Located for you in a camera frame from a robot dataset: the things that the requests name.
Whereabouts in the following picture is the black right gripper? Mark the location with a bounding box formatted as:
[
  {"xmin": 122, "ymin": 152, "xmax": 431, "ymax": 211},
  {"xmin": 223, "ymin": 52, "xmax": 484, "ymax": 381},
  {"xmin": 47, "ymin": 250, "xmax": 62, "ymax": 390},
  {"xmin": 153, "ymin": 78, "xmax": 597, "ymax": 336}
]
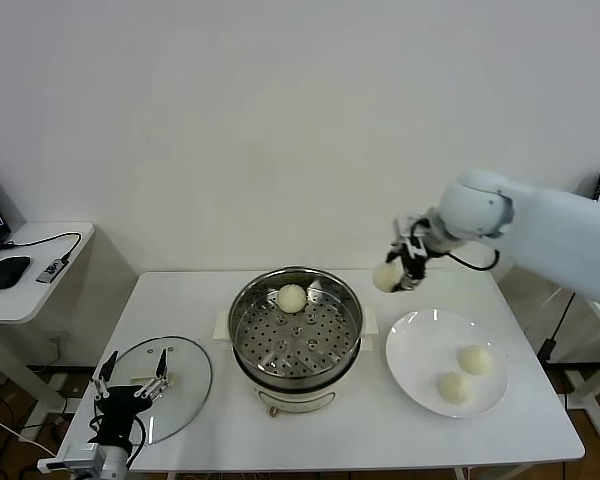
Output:
[{"xmin": 383, "ymin": 215, "xmax": 434, "ymax": 294}]

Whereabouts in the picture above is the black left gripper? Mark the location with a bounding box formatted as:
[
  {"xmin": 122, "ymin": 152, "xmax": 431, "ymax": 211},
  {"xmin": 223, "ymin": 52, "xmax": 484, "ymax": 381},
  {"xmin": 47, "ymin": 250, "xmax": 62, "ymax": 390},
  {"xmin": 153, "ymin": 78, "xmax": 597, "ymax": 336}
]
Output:
[{"xmin": 92, "ymin": 347, "xmax": 174, "ymax": 445}]

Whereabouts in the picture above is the white steamed baozi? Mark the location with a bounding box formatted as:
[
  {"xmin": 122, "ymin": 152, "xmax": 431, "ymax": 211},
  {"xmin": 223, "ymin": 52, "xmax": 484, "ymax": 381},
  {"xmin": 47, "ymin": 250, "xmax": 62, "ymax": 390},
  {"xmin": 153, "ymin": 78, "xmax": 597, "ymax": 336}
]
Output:
[
  {"xmin": 276, "ymin": 283, "xmax": 310, "ymax": 315},
  {"xmin": 457, "ymin": 344, "xmax": 495, "ymax": 377},
  {"xmin": 437, "ymin": 371, "xmax": 473, "ymax": 404},
  {"xmin": 372, "ymin": 262, "xmax": 406, "ymax": 294}
]

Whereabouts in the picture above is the round glass pot lid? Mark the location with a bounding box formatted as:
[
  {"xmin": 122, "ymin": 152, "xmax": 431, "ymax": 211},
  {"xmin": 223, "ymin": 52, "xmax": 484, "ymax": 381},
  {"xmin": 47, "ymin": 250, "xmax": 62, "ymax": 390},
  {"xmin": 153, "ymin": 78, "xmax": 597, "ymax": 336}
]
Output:
[{"xmin": 93, "ymin": 335, "xmax": 214, "ymax": 446}]

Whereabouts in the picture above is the stainless steel steamer pot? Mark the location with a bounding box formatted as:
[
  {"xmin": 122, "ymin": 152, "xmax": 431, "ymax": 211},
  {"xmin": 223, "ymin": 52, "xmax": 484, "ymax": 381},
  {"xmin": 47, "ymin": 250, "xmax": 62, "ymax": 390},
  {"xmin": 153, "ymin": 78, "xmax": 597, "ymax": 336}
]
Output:
[{"xmin": 228, "ymin": 268, "xmax": 365, "ymax": 382}]

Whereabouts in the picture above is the white round plate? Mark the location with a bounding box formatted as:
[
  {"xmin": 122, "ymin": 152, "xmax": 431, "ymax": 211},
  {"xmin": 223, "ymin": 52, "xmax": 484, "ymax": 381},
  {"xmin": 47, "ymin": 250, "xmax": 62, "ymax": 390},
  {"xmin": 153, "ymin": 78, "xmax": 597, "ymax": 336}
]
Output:
[{"xmin": 385, "ymin": 308, "xmax": 510, "ymax": 420}]

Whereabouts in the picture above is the white side table with mouse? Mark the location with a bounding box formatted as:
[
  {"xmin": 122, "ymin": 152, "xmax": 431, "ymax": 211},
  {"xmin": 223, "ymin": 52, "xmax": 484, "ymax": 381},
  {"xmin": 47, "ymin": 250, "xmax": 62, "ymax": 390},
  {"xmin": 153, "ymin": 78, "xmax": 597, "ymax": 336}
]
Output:
[{"xmin": 0, "ymin": 221, "xmax": 97, "ymax": 419}]

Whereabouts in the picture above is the small grey usb hub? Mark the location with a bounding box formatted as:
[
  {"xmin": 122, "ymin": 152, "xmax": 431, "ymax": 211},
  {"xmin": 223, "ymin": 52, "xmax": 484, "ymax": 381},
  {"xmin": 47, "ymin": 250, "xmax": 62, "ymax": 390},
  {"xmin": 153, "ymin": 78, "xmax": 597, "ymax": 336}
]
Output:
[{"xmin": 36, "ymin": 257, "xmax": 65, "ymax": 285}]

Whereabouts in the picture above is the black computer mouse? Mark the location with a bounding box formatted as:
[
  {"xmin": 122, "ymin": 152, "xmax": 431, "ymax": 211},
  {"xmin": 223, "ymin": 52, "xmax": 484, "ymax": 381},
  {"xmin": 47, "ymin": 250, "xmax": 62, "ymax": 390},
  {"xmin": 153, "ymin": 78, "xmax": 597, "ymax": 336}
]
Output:
[{"xmin": 0, "ymin": 255, "xmax": 33, "ymax": 290}]

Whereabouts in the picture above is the cream electric cooker base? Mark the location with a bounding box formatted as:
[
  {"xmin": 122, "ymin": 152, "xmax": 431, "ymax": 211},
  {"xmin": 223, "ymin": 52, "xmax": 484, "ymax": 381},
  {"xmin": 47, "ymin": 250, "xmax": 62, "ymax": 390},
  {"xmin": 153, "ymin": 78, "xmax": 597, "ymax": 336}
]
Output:
[{"xmin": 213, "ymin": 304, "xmax": 381, "ymax": 417}]

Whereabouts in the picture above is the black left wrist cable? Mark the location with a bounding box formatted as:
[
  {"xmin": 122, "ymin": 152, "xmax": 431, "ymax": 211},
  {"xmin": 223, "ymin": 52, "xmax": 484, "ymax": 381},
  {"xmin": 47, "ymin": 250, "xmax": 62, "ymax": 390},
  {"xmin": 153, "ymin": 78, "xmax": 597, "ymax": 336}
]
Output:
[{"xmin": 88, "ymin": 413, "xmax": 149, "ymax": 459}]

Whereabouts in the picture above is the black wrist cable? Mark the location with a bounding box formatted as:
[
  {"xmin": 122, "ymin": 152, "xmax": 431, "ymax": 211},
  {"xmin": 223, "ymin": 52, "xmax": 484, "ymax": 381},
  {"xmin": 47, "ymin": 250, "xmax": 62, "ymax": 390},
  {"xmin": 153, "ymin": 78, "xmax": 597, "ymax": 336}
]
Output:
[
  {"xmin": 88, "ymin": 413, "xmax": 149, "ymax": 459},
  {"xmin": 444, "ymin": 248, "xmax": 501, "ymax": 272}
]

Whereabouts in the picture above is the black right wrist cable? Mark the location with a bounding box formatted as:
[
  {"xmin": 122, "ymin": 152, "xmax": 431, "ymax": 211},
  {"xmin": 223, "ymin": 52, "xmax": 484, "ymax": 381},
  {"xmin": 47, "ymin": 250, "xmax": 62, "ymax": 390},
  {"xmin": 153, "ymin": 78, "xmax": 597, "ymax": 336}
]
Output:
[{"xmin": 444, "ymin": 248, "xmax": 501, "ymax": 272}]

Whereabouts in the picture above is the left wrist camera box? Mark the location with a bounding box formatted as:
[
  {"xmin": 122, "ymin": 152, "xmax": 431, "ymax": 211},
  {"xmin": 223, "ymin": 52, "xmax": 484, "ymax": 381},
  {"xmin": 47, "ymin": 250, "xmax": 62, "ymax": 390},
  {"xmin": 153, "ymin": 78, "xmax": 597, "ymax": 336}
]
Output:
[{"xmin": 36, "ymin": 442, "xmax": 104, "ymax": 474}]

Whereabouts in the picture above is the white floor cable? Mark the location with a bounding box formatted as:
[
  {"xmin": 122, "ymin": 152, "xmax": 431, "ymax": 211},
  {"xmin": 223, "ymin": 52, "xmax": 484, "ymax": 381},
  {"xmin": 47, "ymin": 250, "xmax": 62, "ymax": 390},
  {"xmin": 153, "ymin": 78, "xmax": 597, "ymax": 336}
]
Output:
[{"xmin": 0, "ymin": 413, "xmax": 59, "ymax": 457}]

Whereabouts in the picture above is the black power adapter cable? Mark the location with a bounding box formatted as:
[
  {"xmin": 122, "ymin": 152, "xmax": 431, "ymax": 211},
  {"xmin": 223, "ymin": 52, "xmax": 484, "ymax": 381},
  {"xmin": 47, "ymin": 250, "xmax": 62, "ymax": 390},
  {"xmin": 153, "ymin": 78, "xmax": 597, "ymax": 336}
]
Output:
[{"xmin": 537, "ymin": 289, "xmax": 579, "ymax": 362}]

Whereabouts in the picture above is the black usb hub cable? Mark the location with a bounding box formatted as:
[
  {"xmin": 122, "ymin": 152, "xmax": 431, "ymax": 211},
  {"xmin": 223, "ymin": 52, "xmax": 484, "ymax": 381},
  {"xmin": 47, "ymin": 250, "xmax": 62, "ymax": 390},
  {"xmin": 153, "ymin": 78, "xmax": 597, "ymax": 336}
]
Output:
[{"xmin": 2, "ymin": 231, "xmax": 84, "ymax": 264}]

